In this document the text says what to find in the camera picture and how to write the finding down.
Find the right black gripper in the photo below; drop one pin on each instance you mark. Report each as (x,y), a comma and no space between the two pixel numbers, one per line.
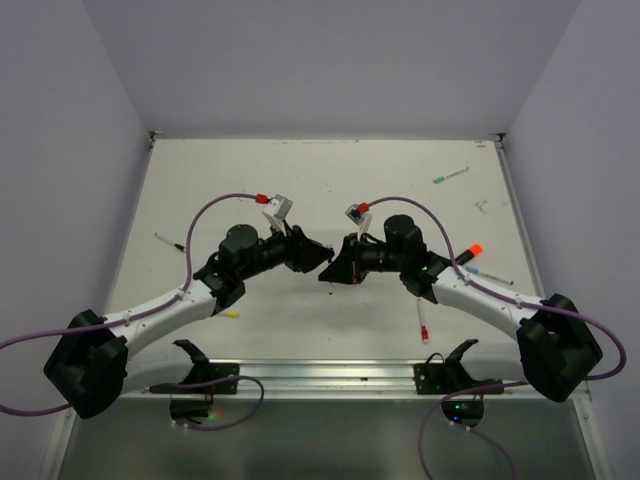
(347,266)

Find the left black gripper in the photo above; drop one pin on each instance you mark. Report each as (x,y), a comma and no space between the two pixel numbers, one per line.
(302,253)

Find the green capped white pen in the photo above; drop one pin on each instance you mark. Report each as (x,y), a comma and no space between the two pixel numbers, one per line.
(451,175)

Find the black capped white pen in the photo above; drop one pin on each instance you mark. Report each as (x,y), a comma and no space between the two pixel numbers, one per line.
(176,245)

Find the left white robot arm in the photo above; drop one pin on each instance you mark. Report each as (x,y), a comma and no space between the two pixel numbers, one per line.
(98,359)

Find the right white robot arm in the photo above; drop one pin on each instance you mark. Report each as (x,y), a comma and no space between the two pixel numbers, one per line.
(550,349)

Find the blue capped white pen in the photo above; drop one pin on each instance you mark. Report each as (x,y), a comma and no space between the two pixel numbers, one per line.
(488,276)

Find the red capped white marker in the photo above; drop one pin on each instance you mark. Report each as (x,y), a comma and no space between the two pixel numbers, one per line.
(424,332)

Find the orange capped black highlighter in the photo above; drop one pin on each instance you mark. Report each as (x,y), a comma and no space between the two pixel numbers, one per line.
(469,254)

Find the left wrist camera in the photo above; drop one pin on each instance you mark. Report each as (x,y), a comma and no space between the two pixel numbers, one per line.
(276,211)

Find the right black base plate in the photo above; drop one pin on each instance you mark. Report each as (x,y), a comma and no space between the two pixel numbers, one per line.
(441,376)

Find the aluminium mounting rail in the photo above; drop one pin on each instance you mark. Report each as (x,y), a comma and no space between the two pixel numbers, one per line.
(317,379)

